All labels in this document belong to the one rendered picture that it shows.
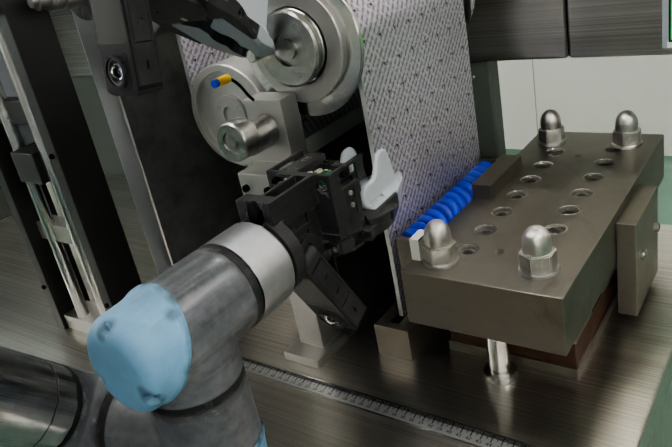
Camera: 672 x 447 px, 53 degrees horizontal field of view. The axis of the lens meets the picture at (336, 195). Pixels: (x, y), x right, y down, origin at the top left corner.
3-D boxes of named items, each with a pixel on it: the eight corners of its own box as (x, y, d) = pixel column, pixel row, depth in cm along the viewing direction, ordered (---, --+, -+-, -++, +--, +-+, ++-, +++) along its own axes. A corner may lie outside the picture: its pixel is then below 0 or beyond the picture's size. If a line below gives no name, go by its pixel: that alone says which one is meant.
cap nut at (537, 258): (512, 276, 62) (507, 233, 60) (526, 257, 64) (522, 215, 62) (552, 282, 59) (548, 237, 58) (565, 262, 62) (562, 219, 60)
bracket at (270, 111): (283, 362, 78) (217, 111, 67) (315, 331, 83) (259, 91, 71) (317, 372, 75) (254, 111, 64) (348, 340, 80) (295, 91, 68)
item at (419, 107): (386, 245, 72) (357, 76, 65) (477, 162, 89) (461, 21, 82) (390, 246, 72) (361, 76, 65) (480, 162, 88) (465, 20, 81)
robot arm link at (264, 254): (275, 335, 52) (202, 315, 57) (310, 303, 55) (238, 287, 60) (252, 250, 49) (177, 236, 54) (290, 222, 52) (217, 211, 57)
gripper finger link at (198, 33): (271, 9, 67) (209, -41, 59) (257, 65, 66) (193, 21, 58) (247, 11, 69) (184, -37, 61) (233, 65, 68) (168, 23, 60)
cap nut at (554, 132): (533, 146, 90) (531, 114, 88) (543, 136, 93) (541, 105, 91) (561, 147, 88) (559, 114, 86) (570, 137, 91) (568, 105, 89)
